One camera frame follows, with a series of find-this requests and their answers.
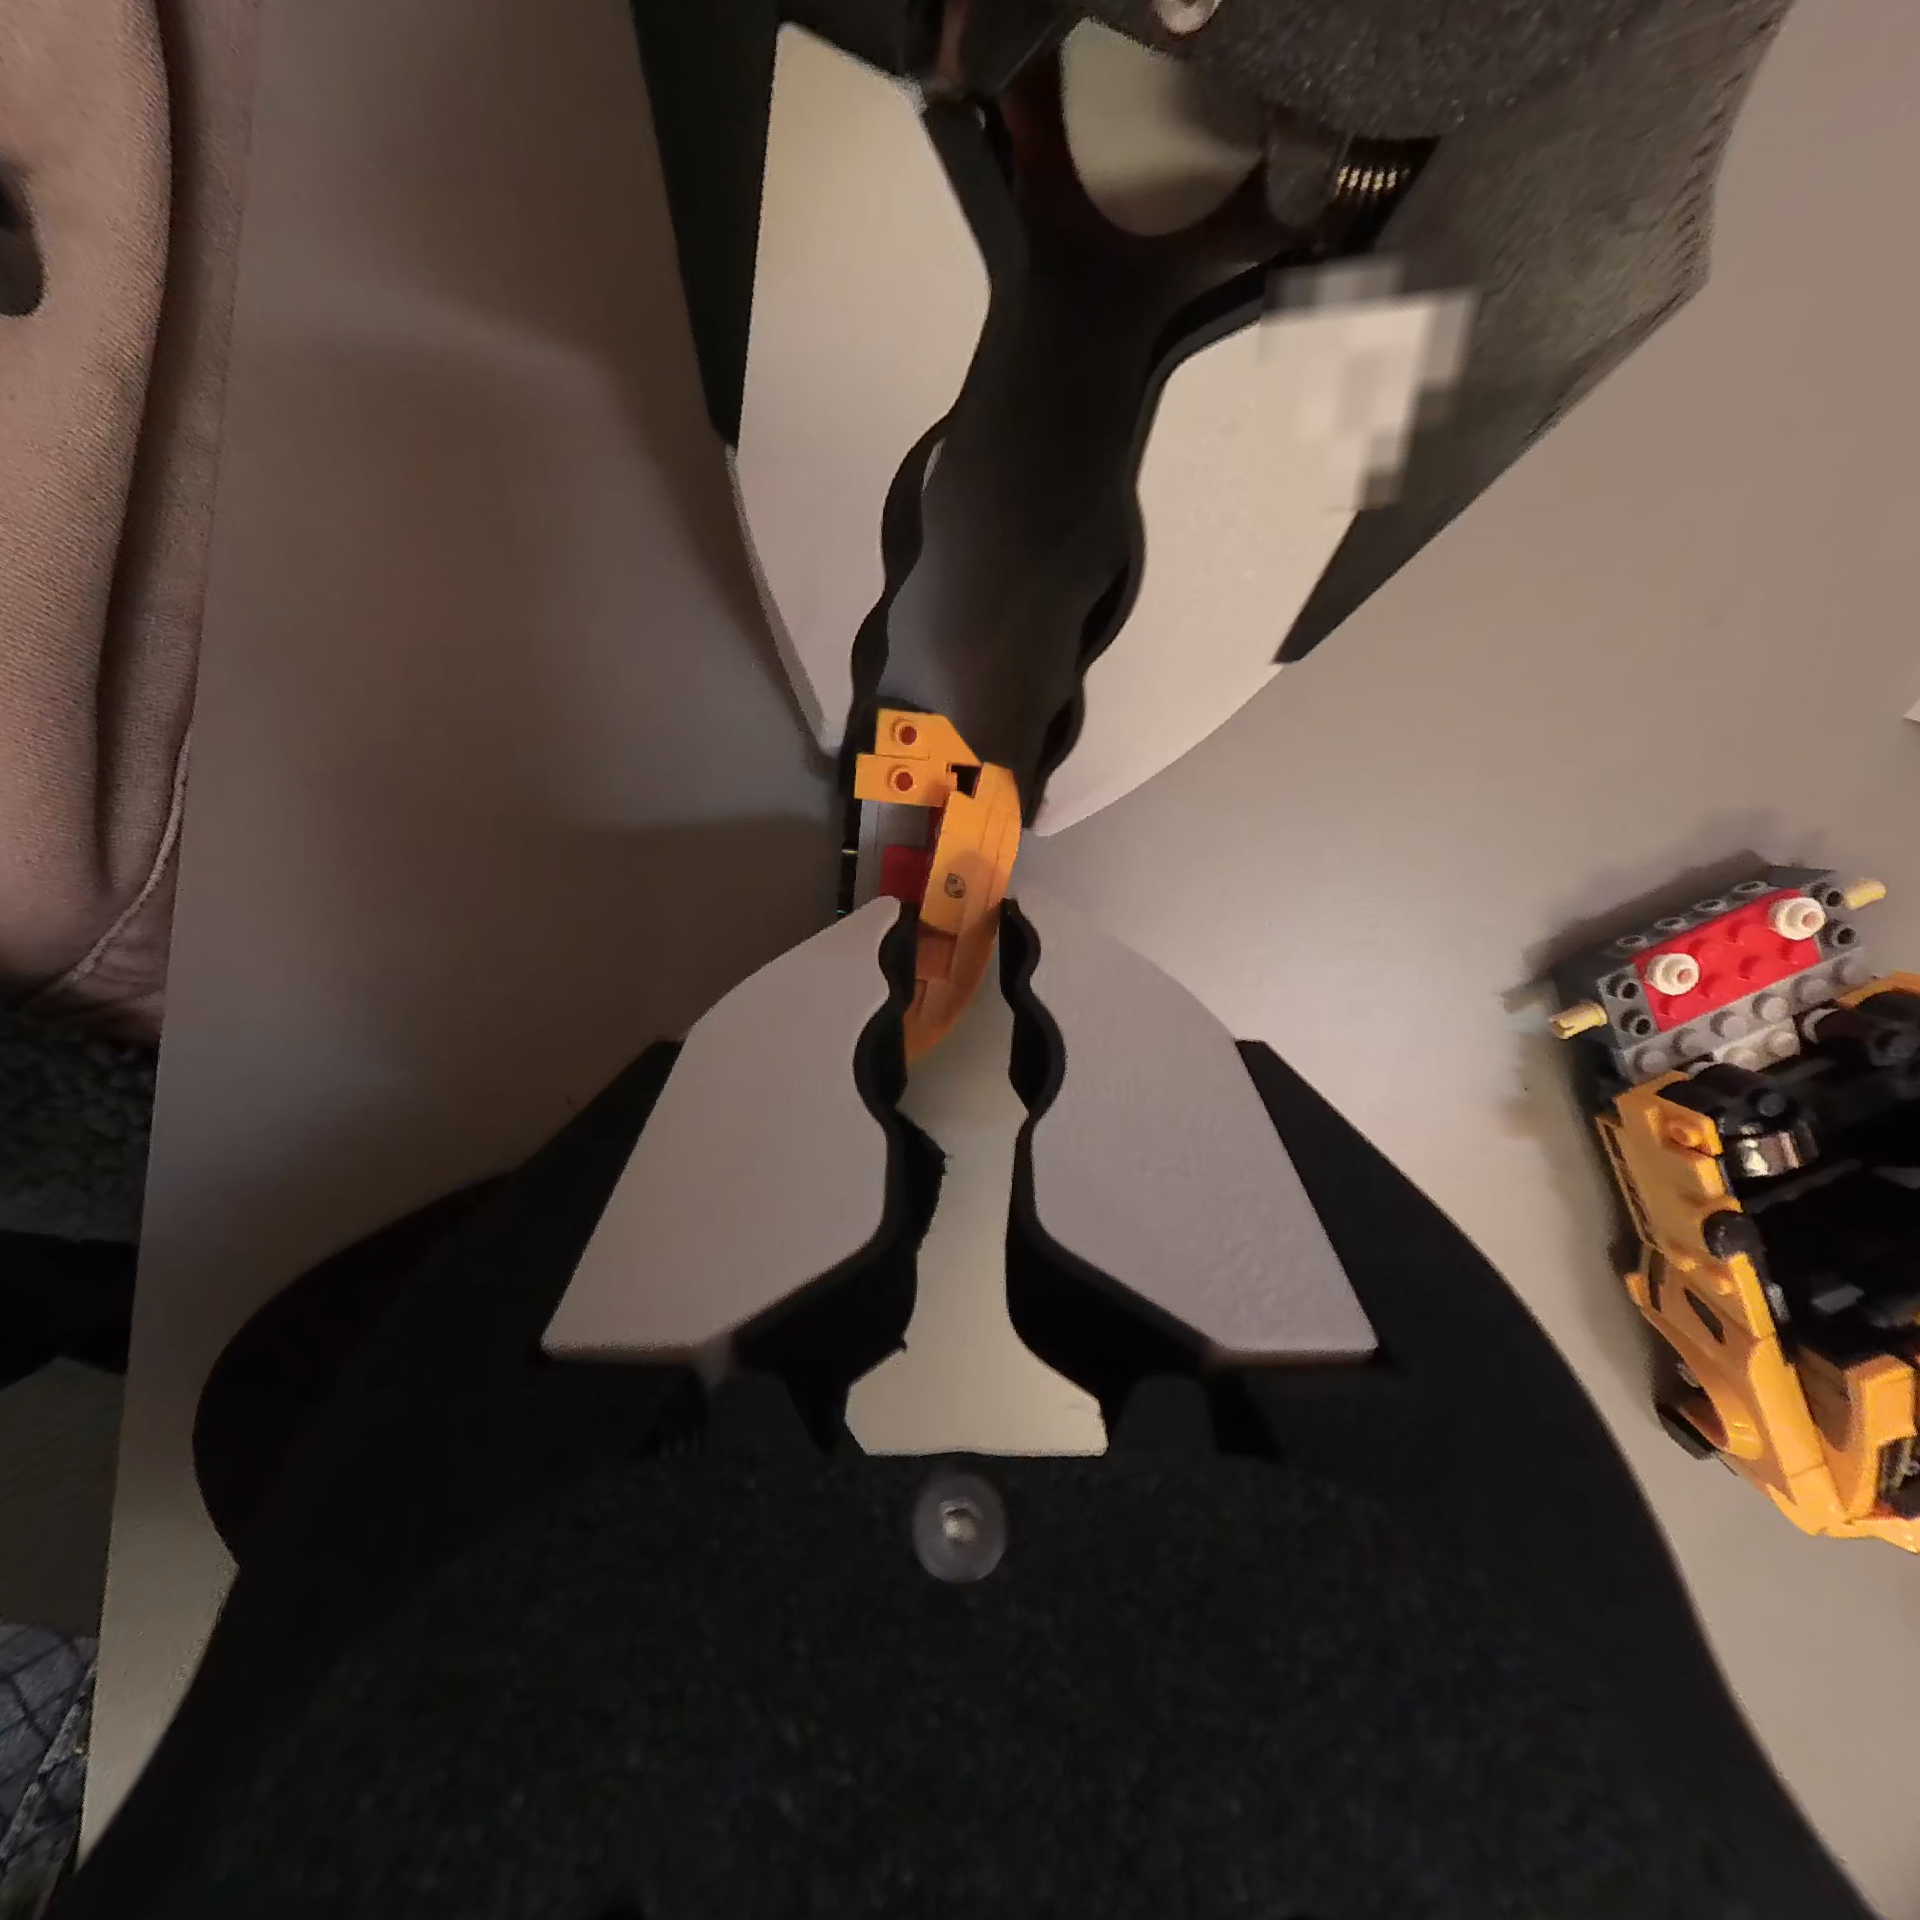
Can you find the yellow lego car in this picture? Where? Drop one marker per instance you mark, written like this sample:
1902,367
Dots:
1770,1262

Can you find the plaid cloth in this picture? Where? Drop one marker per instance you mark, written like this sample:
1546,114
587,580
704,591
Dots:
43,1741

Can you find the orange arch lego piece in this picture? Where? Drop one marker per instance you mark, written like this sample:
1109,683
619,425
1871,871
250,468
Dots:
968,871

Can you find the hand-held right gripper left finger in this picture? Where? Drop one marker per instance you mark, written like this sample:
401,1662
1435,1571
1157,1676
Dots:
735,1202

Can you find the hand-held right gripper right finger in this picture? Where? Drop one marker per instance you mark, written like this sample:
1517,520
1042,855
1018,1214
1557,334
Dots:
1200,1185

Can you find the dark fleece jacket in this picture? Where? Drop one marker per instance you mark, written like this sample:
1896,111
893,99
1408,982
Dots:
61,1185

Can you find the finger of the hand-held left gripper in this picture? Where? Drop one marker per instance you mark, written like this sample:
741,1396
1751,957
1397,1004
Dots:
1247,511
857,301

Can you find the beige garment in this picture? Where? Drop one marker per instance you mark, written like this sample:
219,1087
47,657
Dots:
106,511

